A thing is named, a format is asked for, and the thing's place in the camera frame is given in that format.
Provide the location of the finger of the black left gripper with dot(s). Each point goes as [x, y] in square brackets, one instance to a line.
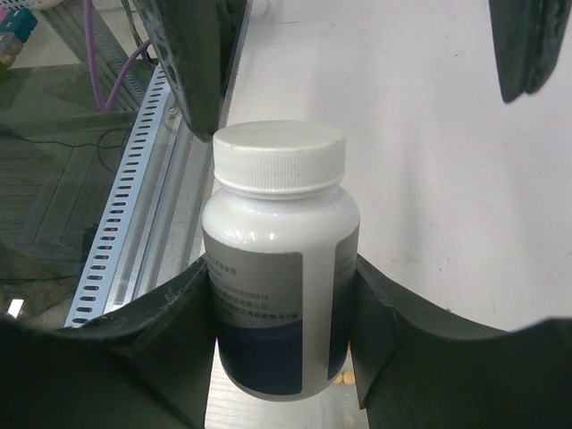
[195, 42]
[527, 37]

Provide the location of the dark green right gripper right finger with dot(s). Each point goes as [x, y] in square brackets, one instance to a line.
[418, 365]

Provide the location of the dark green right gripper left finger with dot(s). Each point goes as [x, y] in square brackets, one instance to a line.
[145, 365]

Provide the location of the white bottle screw cap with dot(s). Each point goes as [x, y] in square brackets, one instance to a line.
[279, 157]

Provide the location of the weekly pill organizer strip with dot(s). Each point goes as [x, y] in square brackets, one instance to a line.
[230, 407]

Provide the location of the small yellow pills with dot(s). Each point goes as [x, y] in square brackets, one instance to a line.
[347, 378]

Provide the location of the white slotted cable duct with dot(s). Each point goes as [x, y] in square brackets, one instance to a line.
[101, 274]

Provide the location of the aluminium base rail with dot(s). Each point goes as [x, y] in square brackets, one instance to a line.
[165, 236]

